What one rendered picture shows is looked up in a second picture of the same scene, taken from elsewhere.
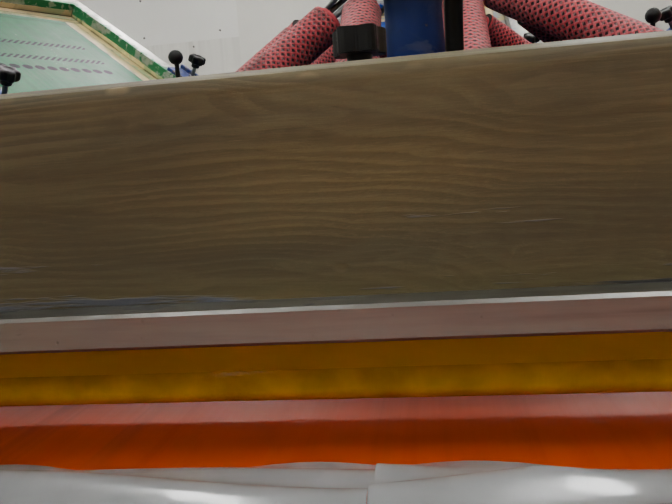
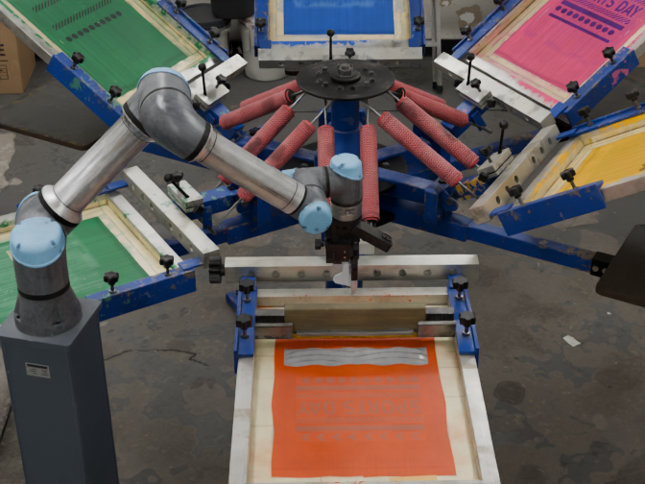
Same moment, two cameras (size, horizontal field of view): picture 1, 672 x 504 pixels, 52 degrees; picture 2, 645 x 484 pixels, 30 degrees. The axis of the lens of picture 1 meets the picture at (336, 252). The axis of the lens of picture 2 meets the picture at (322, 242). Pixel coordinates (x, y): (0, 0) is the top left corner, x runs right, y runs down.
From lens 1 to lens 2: 2.89 m
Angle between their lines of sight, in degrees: 26
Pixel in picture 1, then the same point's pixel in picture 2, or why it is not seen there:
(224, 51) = not seen: outside the picture
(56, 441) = (316, 344)
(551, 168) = (373, 319)
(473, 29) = (370, 160)
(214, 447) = (336, 345)
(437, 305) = (361, 332)
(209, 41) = not seen: outside the picture
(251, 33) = not seen: outside the picture
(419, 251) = (360, 326)
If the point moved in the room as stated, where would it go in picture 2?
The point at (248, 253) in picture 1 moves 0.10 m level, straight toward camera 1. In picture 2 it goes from (341, 326) to (352, 348)
